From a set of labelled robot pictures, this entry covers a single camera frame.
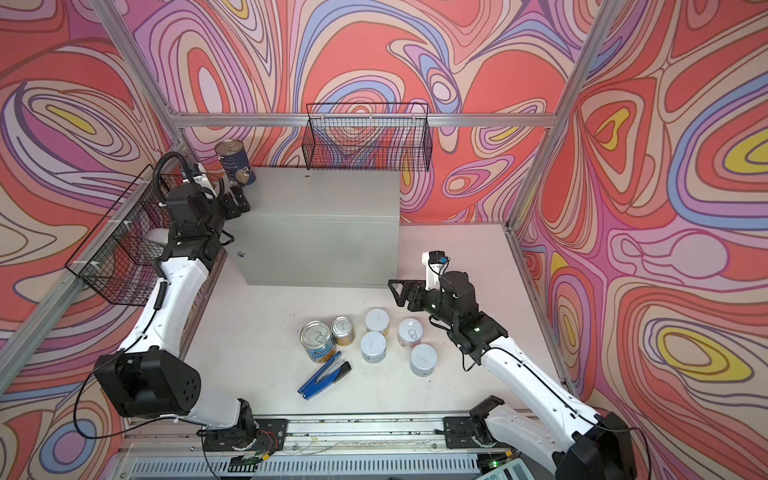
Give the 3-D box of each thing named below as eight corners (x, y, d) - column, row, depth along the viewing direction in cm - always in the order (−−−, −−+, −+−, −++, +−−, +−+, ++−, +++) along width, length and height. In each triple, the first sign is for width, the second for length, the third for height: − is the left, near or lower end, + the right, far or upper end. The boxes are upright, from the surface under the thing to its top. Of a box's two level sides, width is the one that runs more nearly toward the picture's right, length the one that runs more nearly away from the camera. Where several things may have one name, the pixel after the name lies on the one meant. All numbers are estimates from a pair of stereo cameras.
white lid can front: (360, 363, 86) (359, 356, 82) (362, 339, 91) (361, 331, 87) (386, 363, 86) (386, 356, 82) (386, 339, 91) (386, 331, 87)
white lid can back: (365, 334, 90) (364, 329, 87) (366, 314, 95) (366, 308, 92) (389, 334, 90) (389, 329, 87) (389, 314, 95) (389, 308, 92)
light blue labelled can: (305, 362, 86) (297, 348, 78) (310, 335, 91) (303, 320, 83) (334, 362, 86) (328, 348, 78) (337, 336, 91) (332, 320, 83)
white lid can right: (411, 377, 83) (412, 371, 80) (409, 349, 88) (410, 343, 85) (436, 377, 83) (439, 371, 80) (434, 349, 89) (436, 343, 85)
